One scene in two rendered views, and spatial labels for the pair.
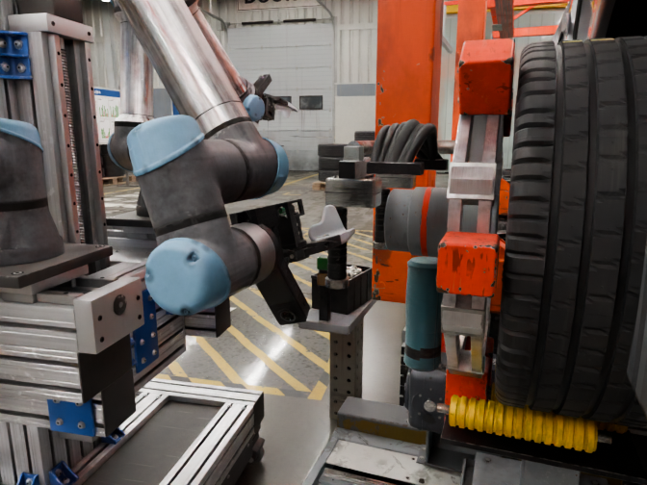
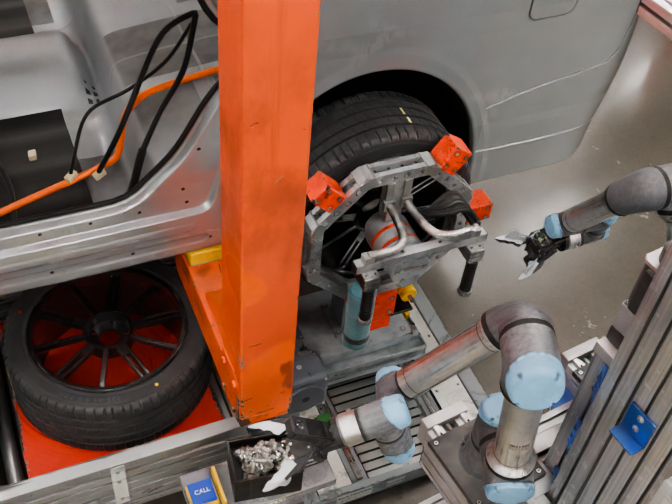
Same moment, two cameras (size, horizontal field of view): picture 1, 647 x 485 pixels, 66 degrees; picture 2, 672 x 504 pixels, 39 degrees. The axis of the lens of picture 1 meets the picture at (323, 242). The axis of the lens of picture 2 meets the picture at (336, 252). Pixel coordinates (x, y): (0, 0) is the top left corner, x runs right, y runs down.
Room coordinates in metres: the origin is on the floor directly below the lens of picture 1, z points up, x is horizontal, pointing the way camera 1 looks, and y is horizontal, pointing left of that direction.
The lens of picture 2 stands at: (2.60, 0.97, 2.93)
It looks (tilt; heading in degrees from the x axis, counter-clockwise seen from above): 47 degrees down; 222
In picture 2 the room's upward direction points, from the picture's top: 6 degrees clockwise
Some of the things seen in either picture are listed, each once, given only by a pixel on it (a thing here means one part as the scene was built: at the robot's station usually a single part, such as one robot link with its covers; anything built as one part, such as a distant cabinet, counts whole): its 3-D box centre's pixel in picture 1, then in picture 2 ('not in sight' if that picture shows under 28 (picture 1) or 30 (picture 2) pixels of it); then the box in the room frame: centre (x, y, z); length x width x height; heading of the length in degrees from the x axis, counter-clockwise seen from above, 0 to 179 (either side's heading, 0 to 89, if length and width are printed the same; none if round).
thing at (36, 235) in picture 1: (12, 227); not in sight; (0.84, 0.53, 0.87); 0.15 x 0.15 x 0.10
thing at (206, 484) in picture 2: not in sight; (202, 493); (1.83, -0.13, 0.47); 0.07 x 0.07 x 0.02; 70
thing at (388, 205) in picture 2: not in sight; (380, 222); (1.10, -0.22, 1.03); 0.19 x 0.18 x 0.11; 70
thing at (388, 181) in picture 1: (395, 176); (366, 273); (1.20, -0.17, 0.93); 0.09 x 0.05 x 0.05; 70
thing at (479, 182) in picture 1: (478, 224); (386, 230); (0.97, -0.30, 0.85); 0.54 x 0.07 x 0.54; 160
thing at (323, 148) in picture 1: (352, 160); not in sight; (9.67, -0.57, 0.55); 1.40 x 0.80 x 1.09; 75
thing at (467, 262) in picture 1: (467, 262); (473, 206); (0.67, -0.20, 0.85); 0.09 x 0.08 x 0.07; 160
